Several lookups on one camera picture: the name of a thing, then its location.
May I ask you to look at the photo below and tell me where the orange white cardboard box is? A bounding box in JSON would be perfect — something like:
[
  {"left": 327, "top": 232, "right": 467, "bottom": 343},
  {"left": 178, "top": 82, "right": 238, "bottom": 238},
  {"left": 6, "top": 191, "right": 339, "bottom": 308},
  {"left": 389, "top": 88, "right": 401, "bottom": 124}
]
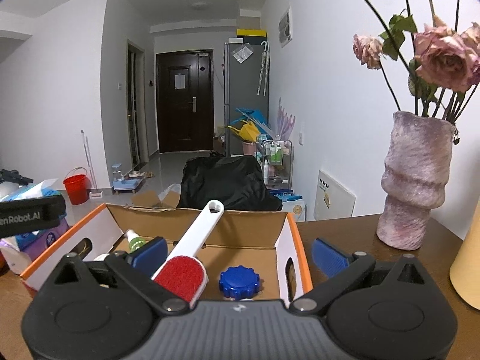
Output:
[{"left": 20, "top": 204, "right": 313, "bottom": 304}]

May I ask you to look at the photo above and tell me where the textured pink ceramic vase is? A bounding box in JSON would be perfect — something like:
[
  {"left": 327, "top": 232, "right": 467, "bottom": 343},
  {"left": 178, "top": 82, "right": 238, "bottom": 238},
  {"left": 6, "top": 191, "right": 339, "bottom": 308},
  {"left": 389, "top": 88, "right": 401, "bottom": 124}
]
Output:
[{"left": 377, "top": 111, "right": 456, "bottom": 251}]

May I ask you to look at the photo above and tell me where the white board against wall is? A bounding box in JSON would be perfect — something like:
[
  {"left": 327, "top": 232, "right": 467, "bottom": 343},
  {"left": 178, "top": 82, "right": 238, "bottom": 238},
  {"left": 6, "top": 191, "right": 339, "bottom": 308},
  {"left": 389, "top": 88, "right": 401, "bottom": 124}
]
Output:
[{"left": 313, "top": 170, "right": 356, "bottom": 220}]

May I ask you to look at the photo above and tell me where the red bucket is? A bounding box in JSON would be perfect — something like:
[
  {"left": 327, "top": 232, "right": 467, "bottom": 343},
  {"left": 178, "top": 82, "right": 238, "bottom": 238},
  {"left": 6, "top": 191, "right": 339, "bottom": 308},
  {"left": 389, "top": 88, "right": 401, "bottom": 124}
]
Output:
[{"left": 63, "top": 166, "right": 89, "bottom": 206}]

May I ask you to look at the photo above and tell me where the purple tissue pack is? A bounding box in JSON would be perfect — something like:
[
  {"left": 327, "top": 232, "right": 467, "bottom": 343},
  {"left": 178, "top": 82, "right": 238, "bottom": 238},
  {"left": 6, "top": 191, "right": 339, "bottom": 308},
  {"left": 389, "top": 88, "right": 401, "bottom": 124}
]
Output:
[{"left": 1, "top": 217, "right": 69, "bottom": 275}]

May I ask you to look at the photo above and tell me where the black bag on chair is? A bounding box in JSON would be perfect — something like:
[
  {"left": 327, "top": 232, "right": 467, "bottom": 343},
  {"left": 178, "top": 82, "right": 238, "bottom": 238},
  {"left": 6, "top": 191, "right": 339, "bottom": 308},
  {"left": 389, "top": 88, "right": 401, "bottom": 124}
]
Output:
[{"left": 177, "top": 154, "right": 282, "bottom": 212}]

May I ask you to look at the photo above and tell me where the blue ridged jar lid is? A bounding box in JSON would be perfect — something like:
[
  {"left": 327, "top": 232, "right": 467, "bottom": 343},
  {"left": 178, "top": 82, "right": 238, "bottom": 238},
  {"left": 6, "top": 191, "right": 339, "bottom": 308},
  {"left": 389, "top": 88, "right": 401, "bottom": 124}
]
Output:
[{"left": 219, "top": 265, "right": 260, "bottom": 301}]

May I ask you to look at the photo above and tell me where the green white bottle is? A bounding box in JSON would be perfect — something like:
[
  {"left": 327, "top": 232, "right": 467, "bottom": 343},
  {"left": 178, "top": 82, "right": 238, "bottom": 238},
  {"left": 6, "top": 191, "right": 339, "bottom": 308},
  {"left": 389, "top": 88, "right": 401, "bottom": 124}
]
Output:
[{"left": 125, "top": 229, "right": 147, "bottom": 252}]

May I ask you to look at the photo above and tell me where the white electrical panel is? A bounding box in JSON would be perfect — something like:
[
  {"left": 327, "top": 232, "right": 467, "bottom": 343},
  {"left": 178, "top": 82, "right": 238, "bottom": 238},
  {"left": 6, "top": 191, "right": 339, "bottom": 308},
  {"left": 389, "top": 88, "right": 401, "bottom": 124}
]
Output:
[{"left": 278, "top": 7, "right": 293, "bottom": 47}]

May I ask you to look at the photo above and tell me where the dark entrance door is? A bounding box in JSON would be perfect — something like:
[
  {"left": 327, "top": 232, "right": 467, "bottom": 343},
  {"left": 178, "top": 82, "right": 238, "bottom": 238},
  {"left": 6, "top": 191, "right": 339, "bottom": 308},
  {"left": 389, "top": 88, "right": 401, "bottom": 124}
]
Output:
[{"left": 155, "top": 49, "right": 214, "bottom": 153}]

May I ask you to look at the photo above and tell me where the grey refrigerator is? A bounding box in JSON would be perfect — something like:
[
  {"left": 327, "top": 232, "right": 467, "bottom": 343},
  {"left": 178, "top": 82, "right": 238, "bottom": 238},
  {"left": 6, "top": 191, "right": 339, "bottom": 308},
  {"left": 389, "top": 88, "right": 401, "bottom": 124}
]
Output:
[{"left": 224, "top": 37, "right": 269, "bottom": 157}]

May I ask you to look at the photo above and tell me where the white spray bottle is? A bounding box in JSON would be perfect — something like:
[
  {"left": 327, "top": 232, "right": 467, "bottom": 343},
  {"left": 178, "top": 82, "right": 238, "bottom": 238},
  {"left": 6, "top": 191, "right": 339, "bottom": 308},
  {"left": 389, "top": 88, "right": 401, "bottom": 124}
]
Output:
[{"left": 94, "top": 253, "right": 109, "bottom": 262}]

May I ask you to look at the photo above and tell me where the yellow blue bags pile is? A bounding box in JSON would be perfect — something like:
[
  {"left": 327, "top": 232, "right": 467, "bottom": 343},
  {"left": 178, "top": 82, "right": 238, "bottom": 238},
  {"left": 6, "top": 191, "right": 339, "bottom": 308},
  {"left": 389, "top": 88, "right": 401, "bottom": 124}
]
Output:
[{"left": 227, "top": 107, "right": 275, "bottom": 143}]

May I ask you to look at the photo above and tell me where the blue tissue pack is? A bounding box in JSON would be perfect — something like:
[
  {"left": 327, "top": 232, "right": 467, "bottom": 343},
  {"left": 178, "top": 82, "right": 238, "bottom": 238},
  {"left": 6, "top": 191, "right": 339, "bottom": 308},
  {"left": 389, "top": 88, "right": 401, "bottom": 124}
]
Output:
[{"left": 1, "top": 179, "right": 61, "bottom": 202}]

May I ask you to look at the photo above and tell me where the red white lint brush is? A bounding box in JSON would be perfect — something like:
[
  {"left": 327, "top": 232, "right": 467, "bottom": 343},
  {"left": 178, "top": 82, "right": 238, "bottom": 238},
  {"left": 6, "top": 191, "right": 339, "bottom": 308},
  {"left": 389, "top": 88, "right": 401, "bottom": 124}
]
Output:
[{"left": 151, "top": 200, "right": 224, "bottom": 308}]

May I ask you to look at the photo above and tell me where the yellow box on refrigerator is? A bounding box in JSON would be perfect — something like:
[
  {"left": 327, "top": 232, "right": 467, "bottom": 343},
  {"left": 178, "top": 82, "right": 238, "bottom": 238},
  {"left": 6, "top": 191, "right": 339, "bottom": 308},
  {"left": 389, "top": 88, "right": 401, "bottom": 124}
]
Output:
[{"left": 236, "top": 28, "right": 268, "bottom": 38}]

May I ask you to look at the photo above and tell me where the dried pink rose bouquet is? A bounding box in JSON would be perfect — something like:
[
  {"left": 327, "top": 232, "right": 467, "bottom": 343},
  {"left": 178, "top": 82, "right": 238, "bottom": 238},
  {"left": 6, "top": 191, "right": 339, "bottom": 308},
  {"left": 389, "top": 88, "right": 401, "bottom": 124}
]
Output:
[{"left": 352, "top": 0, "right": 479, "bottom": 126}]

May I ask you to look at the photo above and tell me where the pet water feeder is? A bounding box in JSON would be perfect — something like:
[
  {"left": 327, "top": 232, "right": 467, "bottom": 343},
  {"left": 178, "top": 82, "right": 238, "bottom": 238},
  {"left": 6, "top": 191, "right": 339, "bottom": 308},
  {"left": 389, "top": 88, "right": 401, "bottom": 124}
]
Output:
[{"left": 112, "top": 163, "right": 145, "bottom": 194}]

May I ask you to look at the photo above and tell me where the metal trolley with bottles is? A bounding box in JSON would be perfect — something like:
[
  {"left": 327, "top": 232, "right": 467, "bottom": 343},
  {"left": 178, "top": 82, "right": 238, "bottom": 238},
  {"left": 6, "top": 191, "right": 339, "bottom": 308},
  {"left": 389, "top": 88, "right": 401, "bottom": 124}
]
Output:
[{"left": 256, "top": 136, "right": 294, "bottom": 190}]

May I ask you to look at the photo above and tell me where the cream thermos jug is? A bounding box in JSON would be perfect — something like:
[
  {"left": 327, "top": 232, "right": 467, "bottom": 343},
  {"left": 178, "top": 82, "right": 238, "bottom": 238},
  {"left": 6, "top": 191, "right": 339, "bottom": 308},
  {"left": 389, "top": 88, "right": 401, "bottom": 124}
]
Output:
[{"left": 449, "top": 216, "right": 480, "bottom": 310}]

